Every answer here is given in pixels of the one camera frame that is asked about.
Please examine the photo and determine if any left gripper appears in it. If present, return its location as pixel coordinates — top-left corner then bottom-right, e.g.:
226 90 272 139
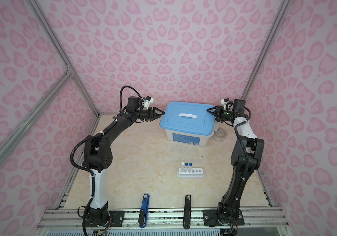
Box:
135 107 164 122

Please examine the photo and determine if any blue plastic bin lid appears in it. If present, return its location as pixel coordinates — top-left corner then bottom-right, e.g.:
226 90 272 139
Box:
160 102 215 136

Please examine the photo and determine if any cork stoppered test tube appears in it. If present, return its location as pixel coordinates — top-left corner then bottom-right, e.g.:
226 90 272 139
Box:
180 162 185 173

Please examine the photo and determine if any blue capped test tube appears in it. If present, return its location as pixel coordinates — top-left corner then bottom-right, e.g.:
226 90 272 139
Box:
188 162 193 173
184 162 189 173

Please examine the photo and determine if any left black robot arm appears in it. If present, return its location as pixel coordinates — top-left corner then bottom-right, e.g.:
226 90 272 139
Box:
82 96 164 226

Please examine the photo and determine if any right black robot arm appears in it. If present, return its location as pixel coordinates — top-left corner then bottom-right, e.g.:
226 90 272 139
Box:
204 98 264 227

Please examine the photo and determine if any clear tape roll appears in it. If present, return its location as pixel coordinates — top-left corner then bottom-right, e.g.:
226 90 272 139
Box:
212 128 227 143

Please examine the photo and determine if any white plastic storage bin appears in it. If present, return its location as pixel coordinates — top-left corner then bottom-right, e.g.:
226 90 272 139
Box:
165 129 214 147

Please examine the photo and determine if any white test tube rack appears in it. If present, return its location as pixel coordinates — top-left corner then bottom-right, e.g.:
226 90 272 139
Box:
177 167 204 179

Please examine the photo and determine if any blue stapler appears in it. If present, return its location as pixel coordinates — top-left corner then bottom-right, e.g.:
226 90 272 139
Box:
138 193 150 228

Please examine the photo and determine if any black stapler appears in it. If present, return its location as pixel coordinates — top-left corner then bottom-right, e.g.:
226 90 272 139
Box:
183 195 192 230

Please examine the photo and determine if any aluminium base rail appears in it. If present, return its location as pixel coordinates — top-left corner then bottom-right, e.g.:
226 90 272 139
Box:
35 206 292 236

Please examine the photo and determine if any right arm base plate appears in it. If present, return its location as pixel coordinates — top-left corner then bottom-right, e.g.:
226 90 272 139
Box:
202 208 245 227

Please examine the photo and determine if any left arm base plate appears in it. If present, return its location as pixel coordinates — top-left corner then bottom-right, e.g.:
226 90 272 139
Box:
82 209 125 228

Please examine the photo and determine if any left black corrugated cable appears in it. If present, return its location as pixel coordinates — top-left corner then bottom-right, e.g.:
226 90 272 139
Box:
69 85 142 236

